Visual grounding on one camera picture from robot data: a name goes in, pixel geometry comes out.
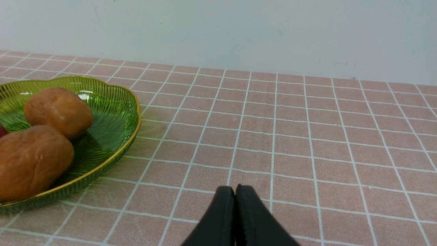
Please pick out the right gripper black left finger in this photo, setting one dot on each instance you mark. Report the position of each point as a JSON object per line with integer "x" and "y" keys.
{"x": 216, "y": 227}

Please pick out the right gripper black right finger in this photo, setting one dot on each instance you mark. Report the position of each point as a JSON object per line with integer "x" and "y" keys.
{"x": 255, "y": 225}

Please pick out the pink checked tablecloth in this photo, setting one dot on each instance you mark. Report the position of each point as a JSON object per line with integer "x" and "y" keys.
{"x": 337, "y": 161}

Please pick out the green glass plate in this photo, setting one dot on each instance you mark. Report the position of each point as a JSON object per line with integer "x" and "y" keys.
{"x": 117, "y": 120}

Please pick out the brown potato on plate, front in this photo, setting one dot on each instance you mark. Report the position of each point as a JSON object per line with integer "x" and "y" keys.
{"x": 31, "y": 160}

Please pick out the brown potato on plate, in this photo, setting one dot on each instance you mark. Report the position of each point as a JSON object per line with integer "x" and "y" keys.
{"x": 60, "y": 109}
{"x": 31, "y": 160}

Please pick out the brown potato on plate, rear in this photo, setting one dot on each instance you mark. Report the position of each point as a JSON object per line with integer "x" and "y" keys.
{"x": 60, "y": 109}

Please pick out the red vegetable on plate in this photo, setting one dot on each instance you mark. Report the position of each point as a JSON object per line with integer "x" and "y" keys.
{"x": 3, "y": 132}

